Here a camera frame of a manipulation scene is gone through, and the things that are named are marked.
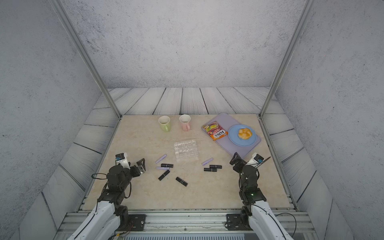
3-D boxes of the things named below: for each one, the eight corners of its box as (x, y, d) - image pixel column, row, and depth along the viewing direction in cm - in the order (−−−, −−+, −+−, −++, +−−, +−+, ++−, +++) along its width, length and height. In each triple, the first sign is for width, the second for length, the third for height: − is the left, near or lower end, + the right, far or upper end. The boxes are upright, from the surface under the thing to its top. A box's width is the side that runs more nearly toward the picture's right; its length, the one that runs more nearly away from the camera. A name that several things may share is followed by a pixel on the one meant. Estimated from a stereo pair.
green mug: (159, 135, 109) (156, 127, 102) (161, 123, 116) (159, 115, 110) (169, 135, 109) (168, 127, 102) (171, 123, 116) (170, 115, 110)
